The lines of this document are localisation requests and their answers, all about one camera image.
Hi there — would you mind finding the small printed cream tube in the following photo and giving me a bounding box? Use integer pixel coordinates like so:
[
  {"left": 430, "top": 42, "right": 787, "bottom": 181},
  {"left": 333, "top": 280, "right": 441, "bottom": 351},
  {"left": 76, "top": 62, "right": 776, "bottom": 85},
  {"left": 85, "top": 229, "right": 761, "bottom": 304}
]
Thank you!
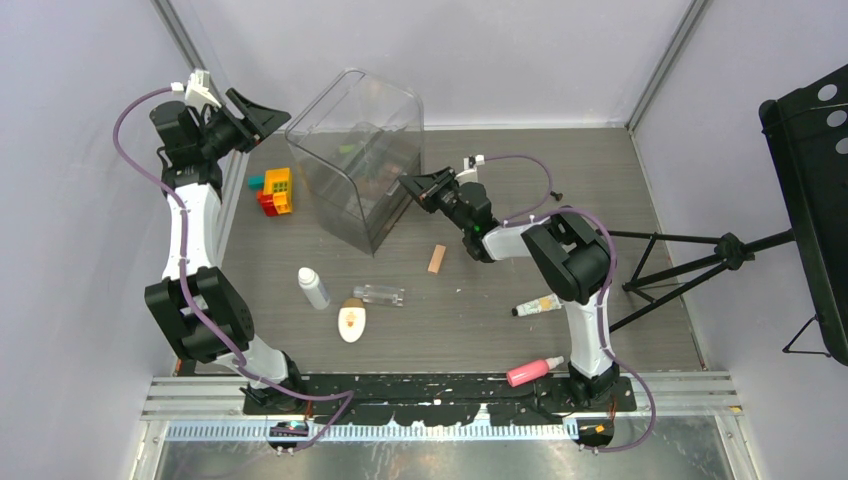
[{"left": 511, "top": 294, "right": 563, "bottom": 317}]

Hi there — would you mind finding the peach concealer stick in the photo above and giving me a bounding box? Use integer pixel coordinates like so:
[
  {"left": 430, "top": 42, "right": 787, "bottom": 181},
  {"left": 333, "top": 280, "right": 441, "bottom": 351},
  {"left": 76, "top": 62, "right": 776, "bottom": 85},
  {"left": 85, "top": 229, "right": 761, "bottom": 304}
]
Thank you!
[{"left": 427, "top": 244, "right": 446, "bottom": 274}]

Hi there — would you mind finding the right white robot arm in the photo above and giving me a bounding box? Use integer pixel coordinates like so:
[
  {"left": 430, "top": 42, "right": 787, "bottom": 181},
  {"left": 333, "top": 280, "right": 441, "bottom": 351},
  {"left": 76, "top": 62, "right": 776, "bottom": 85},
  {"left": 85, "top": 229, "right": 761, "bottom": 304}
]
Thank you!
[{"left": 399, "top": 167, "right": 620, "bottom": 411}]

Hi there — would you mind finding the pink spray bottle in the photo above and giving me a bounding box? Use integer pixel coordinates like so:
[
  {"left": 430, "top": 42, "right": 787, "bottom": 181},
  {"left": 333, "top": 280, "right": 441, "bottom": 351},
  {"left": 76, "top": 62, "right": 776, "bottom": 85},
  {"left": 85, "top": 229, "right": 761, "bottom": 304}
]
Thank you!
[{"left": 506, "top": 356, "right": 565, "bottom": 388}]

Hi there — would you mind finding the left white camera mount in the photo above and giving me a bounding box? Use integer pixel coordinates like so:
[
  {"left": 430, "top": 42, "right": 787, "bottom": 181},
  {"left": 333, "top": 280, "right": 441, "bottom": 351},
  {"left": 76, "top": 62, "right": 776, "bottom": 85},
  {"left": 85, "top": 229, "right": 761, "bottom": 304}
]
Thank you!
[{"left": 169, "top": 69, "right": 222, "bottom": 112}]

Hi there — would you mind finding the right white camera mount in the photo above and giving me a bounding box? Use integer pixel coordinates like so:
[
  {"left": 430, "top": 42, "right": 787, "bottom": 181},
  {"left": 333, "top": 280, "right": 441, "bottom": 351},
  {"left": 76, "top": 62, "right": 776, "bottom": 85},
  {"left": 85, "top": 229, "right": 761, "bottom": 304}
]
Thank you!
[{"left": 456, "top": 154, "right": 485, "bottom": 185}]

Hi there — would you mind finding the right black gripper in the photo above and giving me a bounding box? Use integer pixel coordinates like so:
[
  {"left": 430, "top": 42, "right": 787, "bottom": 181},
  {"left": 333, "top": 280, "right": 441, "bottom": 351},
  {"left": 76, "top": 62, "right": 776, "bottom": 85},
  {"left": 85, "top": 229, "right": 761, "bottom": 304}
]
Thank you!
[{"left": 400, "top": 166, "right": 473, "bottom": 234}]

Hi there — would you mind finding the white oval compact case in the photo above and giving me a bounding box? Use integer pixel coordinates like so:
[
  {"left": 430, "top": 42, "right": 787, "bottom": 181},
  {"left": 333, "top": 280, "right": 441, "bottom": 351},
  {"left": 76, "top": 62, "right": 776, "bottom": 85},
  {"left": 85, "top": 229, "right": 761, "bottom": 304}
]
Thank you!
[{"left": 337, "top": 298, "right": 367, "bottom": 343}]

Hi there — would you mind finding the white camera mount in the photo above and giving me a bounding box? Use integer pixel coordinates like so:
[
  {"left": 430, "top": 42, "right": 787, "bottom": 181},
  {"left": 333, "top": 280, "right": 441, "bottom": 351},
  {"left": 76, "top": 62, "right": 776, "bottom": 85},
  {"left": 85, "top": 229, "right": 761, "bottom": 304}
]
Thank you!
[
  {"left": 456, "top": 154, "right": 485, "bottom": 185},
  {"left": 169, "top": 69, "right": 222, "bottom": 112}
]

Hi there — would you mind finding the white cylindrical bottle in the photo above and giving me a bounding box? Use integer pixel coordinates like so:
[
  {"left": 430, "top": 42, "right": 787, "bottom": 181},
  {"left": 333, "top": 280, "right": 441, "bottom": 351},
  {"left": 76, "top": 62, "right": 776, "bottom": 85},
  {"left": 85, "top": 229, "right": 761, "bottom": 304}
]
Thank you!
[{"left": 297, "top": 267, "right": 330, "bottom": 310}]

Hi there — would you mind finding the clear small bottle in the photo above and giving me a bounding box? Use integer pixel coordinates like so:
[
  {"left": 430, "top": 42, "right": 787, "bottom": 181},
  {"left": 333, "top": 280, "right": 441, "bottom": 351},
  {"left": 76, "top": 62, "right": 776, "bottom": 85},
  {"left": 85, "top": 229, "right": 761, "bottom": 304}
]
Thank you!
[{"left": 353, "top": 285, "right": 405, "bottom": 307}]

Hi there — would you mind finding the clear acrylic drawer organizer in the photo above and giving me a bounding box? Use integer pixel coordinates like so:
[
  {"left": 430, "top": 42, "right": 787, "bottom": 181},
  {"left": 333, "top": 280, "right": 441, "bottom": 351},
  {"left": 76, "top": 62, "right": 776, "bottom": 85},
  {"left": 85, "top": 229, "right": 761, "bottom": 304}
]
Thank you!
[{"left": 284, "top": 68, "right": 424, "bottom": 256}]

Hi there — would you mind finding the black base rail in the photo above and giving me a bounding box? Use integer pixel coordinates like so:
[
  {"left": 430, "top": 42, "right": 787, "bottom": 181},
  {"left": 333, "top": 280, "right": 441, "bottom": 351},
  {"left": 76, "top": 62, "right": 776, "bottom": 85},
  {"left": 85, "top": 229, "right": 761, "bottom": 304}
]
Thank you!
[{"left": 241, "top": 372, "right": 637, "bottom": 429}]

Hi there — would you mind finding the black tripod stand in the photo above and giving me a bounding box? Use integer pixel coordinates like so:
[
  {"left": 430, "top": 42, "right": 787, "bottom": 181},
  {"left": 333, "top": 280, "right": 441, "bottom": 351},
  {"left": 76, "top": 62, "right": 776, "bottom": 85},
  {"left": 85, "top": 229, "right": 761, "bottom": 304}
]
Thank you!
[{"left": 610, "top": 229, "right": 795, "bottom": 332}]

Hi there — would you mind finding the black perforated panel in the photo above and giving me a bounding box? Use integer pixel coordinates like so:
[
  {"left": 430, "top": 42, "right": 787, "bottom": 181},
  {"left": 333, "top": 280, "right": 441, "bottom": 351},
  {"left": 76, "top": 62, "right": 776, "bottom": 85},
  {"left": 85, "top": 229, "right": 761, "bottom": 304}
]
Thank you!
[{"left": 758, "top": 65, "right": 847, "bottom": 365}]

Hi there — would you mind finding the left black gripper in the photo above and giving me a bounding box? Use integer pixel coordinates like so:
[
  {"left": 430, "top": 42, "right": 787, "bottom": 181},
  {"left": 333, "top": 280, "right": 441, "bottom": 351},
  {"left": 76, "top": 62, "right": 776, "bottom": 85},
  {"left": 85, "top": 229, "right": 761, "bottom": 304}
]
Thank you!
[{"left": 198, "top": 90, "right": 290, "bottom": 161}]

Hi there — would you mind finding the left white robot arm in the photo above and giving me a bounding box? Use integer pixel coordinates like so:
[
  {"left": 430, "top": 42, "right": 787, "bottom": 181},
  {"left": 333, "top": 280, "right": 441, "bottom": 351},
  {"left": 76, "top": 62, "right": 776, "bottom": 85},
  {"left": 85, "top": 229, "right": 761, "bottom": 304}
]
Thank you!
[{"left": 144, "top": 88, "right": 307, "bottom": 414}]

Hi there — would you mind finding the colourful toy block stack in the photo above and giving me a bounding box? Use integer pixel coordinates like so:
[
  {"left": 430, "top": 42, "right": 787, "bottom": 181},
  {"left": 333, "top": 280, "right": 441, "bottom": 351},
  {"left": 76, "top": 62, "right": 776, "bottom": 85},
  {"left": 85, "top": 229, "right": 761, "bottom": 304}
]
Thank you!
[{"left": 248, "top": 167, "right": 293, "bottom": 217}]

